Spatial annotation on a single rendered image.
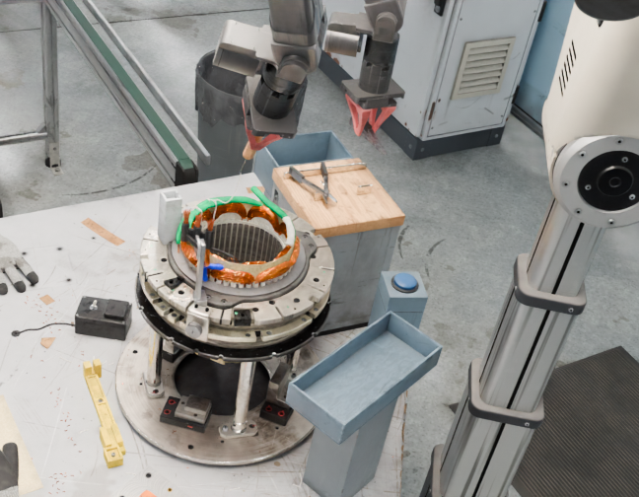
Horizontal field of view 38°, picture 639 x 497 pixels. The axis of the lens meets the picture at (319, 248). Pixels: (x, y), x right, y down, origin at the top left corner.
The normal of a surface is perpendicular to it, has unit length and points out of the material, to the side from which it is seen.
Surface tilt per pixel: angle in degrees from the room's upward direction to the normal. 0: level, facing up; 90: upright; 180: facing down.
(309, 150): 90
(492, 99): 91
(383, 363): 0
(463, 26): 90
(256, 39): 34
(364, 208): 0
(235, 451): 0
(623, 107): 109
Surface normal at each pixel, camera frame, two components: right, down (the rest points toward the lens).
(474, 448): -0.13, 0.60
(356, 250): 0.41, 0.61
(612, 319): 0.15, -0.78
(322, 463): -0.65, 0.39
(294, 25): -0.15, 0.83
